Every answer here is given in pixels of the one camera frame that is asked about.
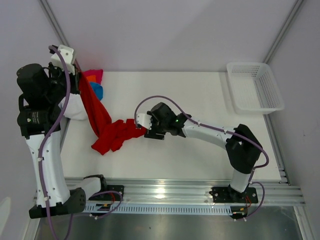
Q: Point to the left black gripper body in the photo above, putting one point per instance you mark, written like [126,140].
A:
[57,91]

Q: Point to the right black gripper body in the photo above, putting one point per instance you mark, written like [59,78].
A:
[159,128]

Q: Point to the red t shirt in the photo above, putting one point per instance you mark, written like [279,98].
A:
[110,135]

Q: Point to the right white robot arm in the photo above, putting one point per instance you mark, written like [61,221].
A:
[242,147]

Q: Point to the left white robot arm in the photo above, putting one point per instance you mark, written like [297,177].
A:
[43,88]

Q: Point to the white t shirt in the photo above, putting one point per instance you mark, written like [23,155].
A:
[75,109]

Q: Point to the orange t shirt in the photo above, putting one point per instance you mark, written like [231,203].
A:
[91,78]

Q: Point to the blue t shirt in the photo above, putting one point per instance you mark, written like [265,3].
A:
[98,90]

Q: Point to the pink t shirt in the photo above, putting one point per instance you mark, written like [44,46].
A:
[97,72]

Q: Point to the white plastic basket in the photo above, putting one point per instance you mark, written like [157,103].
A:
[253,88]

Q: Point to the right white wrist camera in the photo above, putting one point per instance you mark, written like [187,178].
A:
[144,120]

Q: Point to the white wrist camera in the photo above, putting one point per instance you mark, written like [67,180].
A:
[144,120]
[68,54]

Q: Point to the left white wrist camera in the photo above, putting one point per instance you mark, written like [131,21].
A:
[68,54]

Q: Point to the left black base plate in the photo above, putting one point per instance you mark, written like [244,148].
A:
[110,193]

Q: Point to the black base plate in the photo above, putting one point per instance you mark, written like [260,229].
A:
[110,193]
[223,194]

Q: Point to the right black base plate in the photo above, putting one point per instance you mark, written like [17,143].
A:
[223,194]

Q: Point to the white slotted cable duct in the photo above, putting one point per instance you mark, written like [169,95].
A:
[162,209]

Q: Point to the aluminium mounting rail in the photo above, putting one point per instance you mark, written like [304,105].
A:
[196,192]

